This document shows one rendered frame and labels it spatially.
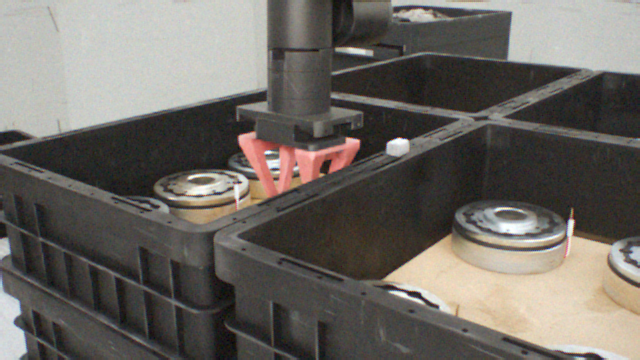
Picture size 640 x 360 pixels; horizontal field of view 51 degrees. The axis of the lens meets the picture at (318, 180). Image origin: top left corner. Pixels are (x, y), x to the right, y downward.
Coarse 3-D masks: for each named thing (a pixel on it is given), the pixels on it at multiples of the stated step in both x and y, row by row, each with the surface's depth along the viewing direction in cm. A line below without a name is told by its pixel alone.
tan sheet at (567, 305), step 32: (448, 256) 62; (576, 256) 62; (448, 288) 56; (480, 288) 56; (512, 288) 56; (544, 288) 56; (576, 288) 56; (480, 320) 51; (512, 320) 51; (544, 320) 51; (576, 320) 51; (608, 320) 51
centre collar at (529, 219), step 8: (488, 208) 63; (496, 208) 63; (504, 208) 63; (512, 208) 63; (520, 208) 63; (488, 216) 61; (496, 216) 61; (520, 216) 63; (528, 216) 61; (536, 216) 61; (496, 224) 61; (504, 224) 60; (512, 224) 60; (520, 224) 60; (528, 224) 60
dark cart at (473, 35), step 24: (408, 24) 195; (432, 24) 202; (456, 24) 211; (480, 24) 222; (504, 24) 233; (336, 48) 217; (360, 48) 210; (384, 48) 204; (408, 48) 197; (432, 48) 205; (456, 48) 215; (480, 48) 226; (504, 48) 237
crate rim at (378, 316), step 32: (480, 128) 68; (512, 128) 68; (384, 160) 57; (416, 160) 58; (320, 192) 49; (256, 224) 43; (224, 256) 40; (256, 256) 39; (256, 288) 39; (288, 288) 37; (320, 288) 36; (352, 288) 35; (320, 320) 37; (352, 320) 35; (384, 320) 34; (416, 320) 32; (448, 320) 32; (416, 352) 33; (448, 352) 32; (480, 352) 30; (512, 352) 30; (544, 352) 30
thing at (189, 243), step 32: (224, 96) 82; (256, 96) 84; (96, 128) 67; (448, 128) 67; (0, 160) 57; (32, 192) 54; (64, 192) 50; (96, 192) 49; (288, 192) 49; (96, 224) 49; (128, 224) 46; (160, 224) 44; (192, 224) 43; (224, 224) 43; (192, 256) 43
